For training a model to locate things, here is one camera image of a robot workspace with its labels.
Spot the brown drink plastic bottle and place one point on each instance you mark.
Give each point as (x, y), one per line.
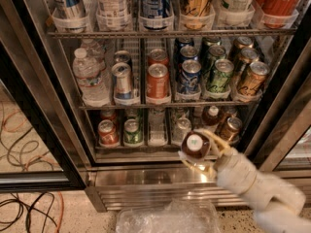
(195, 147)

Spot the bottom front bronze can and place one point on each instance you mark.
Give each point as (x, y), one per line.
(231, 129)

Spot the right fridge glass door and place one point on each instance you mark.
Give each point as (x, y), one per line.
(283, 117)

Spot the wire shelf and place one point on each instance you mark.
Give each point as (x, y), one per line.
(170, 105)
(52, 31)

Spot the green soda can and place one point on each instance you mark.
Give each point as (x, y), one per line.
(215, 53)
(220, 76)
(207, 42)

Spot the top white label bottle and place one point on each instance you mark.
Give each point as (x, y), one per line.
(115, 12)

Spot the rear clear water bottle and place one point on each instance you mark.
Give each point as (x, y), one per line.
(93, 49)

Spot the front clear water bottle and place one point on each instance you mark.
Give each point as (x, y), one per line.
(90, 79)

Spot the front gold soda can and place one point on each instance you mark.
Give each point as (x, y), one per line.
(252, 78)

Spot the bronze can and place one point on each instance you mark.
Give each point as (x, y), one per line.
(229, 111)
(231, 129)

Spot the red cola bottle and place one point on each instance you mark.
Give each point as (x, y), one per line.
(276, 13)

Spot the bottom silver can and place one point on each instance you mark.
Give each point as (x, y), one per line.
(180, 129)

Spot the gold soda can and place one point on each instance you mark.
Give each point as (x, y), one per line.
(239, 43)
(252, 78)
(244, 57)

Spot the bottom rear red can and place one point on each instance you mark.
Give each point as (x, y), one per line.
(108, 114)

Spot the fridge glass door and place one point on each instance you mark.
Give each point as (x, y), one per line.
(35, 148)
(283, 117)

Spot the bottom rear bronze can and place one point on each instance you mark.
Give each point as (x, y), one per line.
(229, 111)

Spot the front green soda can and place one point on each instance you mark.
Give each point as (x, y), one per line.
(220, 76)

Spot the steel fridge base grille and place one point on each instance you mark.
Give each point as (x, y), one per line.
(114, 188)

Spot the middle wire shelf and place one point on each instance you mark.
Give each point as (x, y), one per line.
(170, 105)

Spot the top gold can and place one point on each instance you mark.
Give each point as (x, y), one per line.
(195, 12)

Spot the orange soda can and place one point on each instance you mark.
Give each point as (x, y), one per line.
(157, 81)
(158, 56)

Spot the rear orange soda can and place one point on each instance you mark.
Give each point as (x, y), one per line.
(158, 56)

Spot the rear green soda can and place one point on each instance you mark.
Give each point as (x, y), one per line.
(207, 42)

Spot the bottom front red can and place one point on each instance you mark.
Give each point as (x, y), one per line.
(107, 131)

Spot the red can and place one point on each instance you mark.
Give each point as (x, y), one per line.
(108, 114)
(107, 131)

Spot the rear gold soda can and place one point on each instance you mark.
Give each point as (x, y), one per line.
(239, 43)

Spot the front blue soda can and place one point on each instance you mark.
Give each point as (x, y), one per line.
(189, 77)

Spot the clear water bottle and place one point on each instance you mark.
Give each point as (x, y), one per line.
(90, 79)
(93, 49)

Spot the rear blue soda can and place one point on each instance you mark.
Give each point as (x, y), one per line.
(182, 42)

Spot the bottom front green can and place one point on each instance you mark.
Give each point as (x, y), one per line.
(132, 133)

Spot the clear plastic bin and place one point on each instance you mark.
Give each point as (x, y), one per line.
(175, 217)

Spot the blue soda can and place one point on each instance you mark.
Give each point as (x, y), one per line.
(188, 53)
(189, 77)
(182, 42)

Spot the middle blue soda can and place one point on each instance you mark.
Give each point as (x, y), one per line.
(188, 53)

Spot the top blue patterned can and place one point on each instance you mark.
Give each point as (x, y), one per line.
(155, 8)

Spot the middle green soda can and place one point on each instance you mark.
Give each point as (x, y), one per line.
(215, 53)

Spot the rear silver blue can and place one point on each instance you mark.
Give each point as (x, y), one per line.
(122, 56)

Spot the top wire shelf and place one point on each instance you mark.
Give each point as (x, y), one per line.
(52, 31)

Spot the middle gold soda can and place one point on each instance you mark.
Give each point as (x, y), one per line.
(244, 57)

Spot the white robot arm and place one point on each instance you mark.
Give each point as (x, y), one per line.
(276, 203)

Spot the front orange soda can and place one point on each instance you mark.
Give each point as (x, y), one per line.
(157, 81)

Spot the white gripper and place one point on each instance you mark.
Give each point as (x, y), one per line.
(235, 173)

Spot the bottom rear green can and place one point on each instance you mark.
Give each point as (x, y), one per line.
(133, 114)

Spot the left fridge glass door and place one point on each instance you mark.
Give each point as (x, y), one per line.
(35, 148)

